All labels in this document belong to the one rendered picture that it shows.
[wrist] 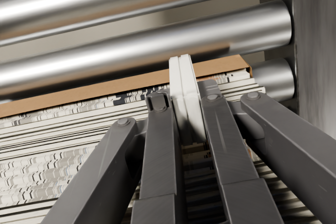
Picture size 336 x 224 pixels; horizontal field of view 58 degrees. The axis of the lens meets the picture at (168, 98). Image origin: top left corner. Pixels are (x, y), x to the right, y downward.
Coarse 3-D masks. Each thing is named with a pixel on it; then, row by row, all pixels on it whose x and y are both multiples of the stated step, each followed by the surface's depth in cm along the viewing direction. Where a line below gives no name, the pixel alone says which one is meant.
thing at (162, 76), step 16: (192, 64) 31; (208, 64) 29; (224, 64) 28; (240, 64) 28; (112, 80) 31; (128, 80) 30; (144, 80) 29; (160, 80) 28; (48, 96) 31; (64, 96) 30; (80, 96) 29; (96, 96) 28; (0, 112) 30; (16, 112) 29
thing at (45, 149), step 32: (128, 96) 28; (0, 128) 28; (32, 128) 26; (64, 128) 25; (96, 128) 24; (0, 160) 23; (32, 160) 21; (64, 160) 20; (192, 160) 17; (256, 160) 16; (0, 192) 18; (32, 192) 17; (192, 192) 14; (288, 192) 13
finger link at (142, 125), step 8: (168, 88) 18; (144, 120) 15; (144, 128) 15; (176, 128) 15; (136, 136) 14; (144, 136) 14; (136, 144) 14; (144, 144) 15; (128, 152) 14; (136, 152) 15; (128, 160) 15; (136, 160) 15
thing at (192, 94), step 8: (184, 56) 21; (184, 64) 19; (184, 72) 18; (192, 72) 18; (184, 80) 17; (192, 80) 17; (184, 88) 16; (192, 88) 16; (192, 96) 15; (192, 104) 15; (200, 104) 15; (192, 112) 15; (200, 112) 15; (192, 120) 16; (200, 120) 16; (192, 128) 16; (200, 128) 16; (200, 136) 16
